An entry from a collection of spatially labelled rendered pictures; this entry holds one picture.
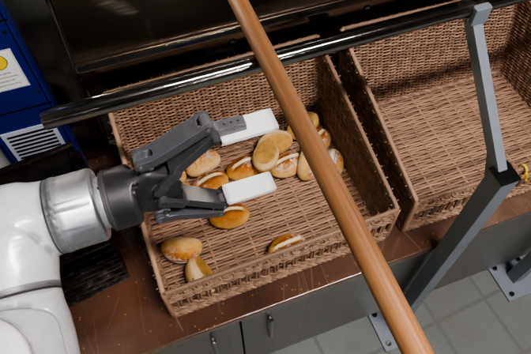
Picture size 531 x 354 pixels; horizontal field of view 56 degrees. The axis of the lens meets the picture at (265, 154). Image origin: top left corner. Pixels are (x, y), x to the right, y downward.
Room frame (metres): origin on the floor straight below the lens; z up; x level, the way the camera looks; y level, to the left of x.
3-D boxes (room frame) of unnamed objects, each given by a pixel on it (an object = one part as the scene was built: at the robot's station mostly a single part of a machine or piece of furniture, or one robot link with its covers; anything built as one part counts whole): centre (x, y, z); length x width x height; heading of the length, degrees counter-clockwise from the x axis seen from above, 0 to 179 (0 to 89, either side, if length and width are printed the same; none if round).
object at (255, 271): (0.65, 0.04, 0.72); 0.56 x 0.49 x 0.28; 111
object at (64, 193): (0.28, 0.22, 1.20); 0.09 x 0.06 x 0.09; 20
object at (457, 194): (0.86, -0.52, 0.72); 0.56 x 0.49 x 0.28; 109
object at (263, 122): (0.35, 0.02, 1.27); 0.07 x 0.03 x 0.01; 110
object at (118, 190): (0.31, 0.15, 1.20); 0.09 x 0.07 x 0.08; 110
